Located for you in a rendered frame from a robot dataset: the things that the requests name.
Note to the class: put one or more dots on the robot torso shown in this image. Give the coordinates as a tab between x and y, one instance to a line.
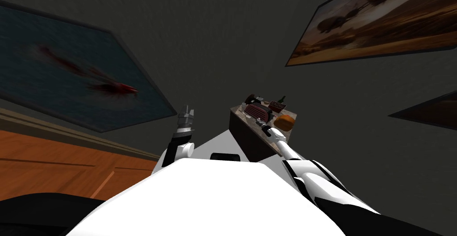
200	196

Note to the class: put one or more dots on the orange bread loaf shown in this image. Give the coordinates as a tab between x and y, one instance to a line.
284	122

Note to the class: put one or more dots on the dark framed picture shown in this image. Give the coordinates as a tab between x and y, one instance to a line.
433	111

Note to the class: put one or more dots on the dark cabinet with marble top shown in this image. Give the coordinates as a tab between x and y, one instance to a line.
246	139

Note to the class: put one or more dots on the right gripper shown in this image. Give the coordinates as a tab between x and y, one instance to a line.
263	126

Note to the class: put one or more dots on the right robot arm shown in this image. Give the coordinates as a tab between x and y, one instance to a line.
321	182

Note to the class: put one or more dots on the black round pot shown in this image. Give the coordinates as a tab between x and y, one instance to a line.
251	99

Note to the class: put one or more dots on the red brown box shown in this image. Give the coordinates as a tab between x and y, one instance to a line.
278	106

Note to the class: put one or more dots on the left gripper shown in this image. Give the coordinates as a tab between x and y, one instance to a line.
185	121

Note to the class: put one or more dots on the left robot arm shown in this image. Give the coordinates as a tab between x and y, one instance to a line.
174	151

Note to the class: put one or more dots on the dark red toaster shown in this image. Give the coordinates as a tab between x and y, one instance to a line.
257	112

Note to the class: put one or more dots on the brown landscape picture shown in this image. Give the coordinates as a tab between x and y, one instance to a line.
378	22

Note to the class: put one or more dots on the blue picture with red fish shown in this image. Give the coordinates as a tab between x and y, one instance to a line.
64	68

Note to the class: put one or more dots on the small white cup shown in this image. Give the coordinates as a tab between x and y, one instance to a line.
244	106

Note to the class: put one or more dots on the dark green bottle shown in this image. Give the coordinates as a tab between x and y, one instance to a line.
282	99

